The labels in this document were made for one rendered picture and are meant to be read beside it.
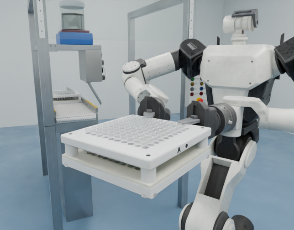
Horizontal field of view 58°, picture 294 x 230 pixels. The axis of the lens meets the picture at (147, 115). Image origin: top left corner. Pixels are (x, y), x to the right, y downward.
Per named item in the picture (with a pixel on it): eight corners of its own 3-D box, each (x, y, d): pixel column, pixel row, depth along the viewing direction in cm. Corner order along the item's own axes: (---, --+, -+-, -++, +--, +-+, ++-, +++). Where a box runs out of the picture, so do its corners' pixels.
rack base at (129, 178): (150, 199, 45) (150, 185, 45) (62, 164, 59) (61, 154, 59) (210, 155, 64) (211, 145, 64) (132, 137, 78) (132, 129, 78)
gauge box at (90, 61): (102, 81, 173) (101, 49, 168) (86, 82, 168) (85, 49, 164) (94, 79, 192) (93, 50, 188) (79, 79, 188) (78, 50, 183)
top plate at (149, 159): (150, 171, 44) (150, 160, 43) (60, 143, 58) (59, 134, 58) (211, 135, 63) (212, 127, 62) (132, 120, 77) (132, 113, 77)
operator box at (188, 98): (208, 106, 197) (210, 70, 191) (189, 107, 190) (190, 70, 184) (203, 104, 203) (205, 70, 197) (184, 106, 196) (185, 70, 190)
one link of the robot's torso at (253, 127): (233, 143, 137) (236, 110, 133) (260, 149, 129) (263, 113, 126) (211, 161, 115) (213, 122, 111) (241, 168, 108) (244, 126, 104)
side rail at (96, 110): (98, 112, 177) (98, 107, 177) (96, 112, 177) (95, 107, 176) (68, 89, 295) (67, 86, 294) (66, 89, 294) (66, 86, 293)
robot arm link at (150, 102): (165, 96, 75) (166, 91, 87) (132, 96, 76) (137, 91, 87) (164, 139, 77) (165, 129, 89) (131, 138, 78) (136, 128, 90)
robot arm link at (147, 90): (159, 93, 90) (143, 79, 101) (145, 115, 92) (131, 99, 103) (172, 100, 94) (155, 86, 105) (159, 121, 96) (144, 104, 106)
